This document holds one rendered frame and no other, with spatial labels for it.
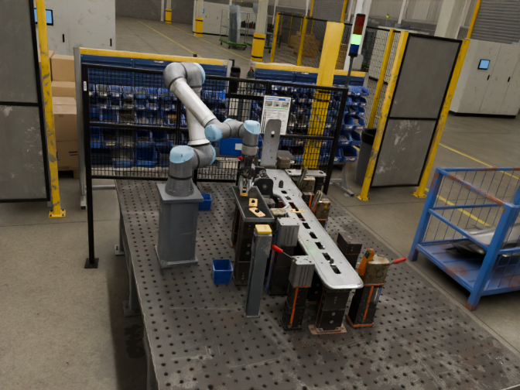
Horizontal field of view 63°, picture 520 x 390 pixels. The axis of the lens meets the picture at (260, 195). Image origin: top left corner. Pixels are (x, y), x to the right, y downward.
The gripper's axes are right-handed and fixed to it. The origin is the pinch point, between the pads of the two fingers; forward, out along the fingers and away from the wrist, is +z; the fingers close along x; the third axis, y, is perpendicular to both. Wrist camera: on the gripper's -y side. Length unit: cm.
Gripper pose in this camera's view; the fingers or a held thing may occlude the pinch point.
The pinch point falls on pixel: (244, 189)
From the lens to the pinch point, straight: 215.5
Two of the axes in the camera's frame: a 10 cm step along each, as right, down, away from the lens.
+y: 0.4, 4.1, -9.1
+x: 9.9, 1.0, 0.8
